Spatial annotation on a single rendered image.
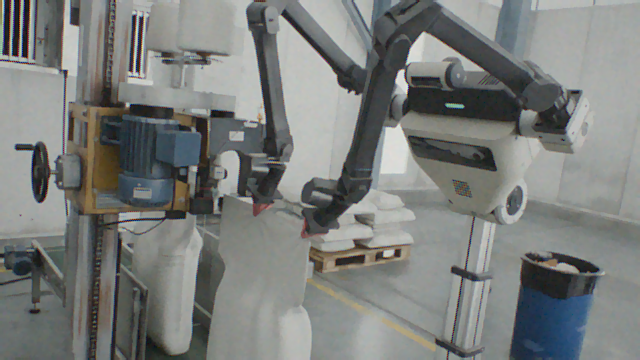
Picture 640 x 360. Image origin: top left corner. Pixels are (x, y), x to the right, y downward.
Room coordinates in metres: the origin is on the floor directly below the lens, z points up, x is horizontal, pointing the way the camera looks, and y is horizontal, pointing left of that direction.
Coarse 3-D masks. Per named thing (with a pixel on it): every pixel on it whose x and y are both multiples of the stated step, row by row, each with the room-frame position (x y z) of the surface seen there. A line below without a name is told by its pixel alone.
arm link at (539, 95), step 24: (408, 0) 1.03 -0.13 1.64; (432, 0) 0.98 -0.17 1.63; (384, 24) 1.02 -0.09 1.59; (408, 24) 0.99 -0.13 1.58; (432, 24) 1.01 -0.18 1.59; (456, 24) 1.03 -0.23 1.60; (384, 48) 1.01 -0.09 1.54; (456, 48) 1.06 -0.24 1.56; (480, 48) 1.07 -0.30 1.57; (504, 72) 1.12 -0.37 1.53; (528, 72) 1.13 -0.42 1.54; (528, 96) 1.14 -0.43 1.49; (552, 96) 1.15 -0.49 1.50
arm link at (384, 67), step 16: (400, 48) 0.99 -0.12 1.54; (384, 64) 1.02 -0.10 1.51; (400, 64) 1.01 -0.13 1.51; (368, 80) 1.08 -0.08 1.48; (384, 80) 1.06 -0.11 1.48; (368, 96) 1.09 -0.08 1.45; (384, 96) 1.08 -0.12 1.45; (368, 112) 1.10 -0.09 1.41; (384, 112) 1.11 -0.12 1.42; (368, 128) 1.12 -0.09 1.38; (352, 144) 1.17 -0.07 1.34; (368, 144) 1.15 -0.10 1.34; (352, 160) 1.18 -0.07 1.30; (368, 160) 1.17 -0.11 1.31; (352, 176) 1.18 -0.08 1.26; (368, 176) 1.19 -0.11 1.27; (368, 192) 1.22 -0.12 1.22
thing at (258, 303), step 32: (224, 224) 1.70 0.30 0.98; (256, 224) 1.57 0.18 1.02; (288, 224) 1.42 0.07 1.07; (224, 256) 1.68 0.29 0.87; (256, 256) 1.56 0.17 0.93; (288, 256) 1.40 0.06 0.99; (224, 288) 1.57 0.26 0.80; (256, 288) 1.49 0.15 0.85; (288, 288) 1.39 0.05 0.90; (224, 320) 1.53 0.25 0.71; (256, 320) 1.40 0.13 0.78; (288, 320) 1.38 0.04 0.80; (224, 352) 1.51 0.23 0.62; (256, 352) 1.39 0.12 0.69; (288, 352) 1.36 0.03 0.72
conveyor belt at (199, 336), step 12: (48, 252) 2.89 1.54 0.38; (60, 252) 2.92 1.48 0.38; (60, 264) 2.72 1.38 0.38; (132, 264) 2.86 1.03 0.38; (192, 324) 2.17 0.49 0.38; (192, 336) 2.06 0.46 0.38; (204, 336) 2.08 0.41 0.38; (156, 348) 1.92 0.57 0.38; (192, 348) 1.96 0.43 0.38; (204, 348) 1.97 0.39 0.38
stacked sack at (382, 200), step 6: (372, 192) 5.11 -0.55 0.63; (378, 192) 5.20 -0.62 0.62; (366, 198) 4.94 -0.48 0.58; (372, 198) 4.89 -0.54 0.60; (378, 198) 4.88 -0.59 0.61; (384, 198) 4.93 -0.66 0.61; (390, 198) 4.99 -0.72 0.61; (396, 198) 5.04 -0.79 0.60; (378, 204) 4.84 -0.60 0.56; (384, 204) 4.88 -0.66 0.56; (390, 204) 4.92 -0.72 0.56; (396, 204) 4.99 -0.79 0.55; (402, 204) 5.07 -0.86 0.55
